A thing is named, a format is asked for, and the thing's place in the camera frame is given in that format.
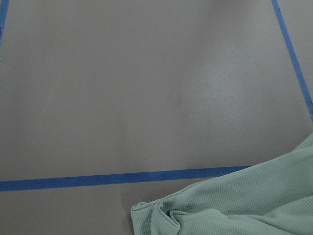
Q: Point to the olive green long-sleeve shirt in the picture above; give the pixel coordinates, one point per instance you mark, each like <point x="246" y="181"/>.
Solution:
<point x="271" y="198"/>

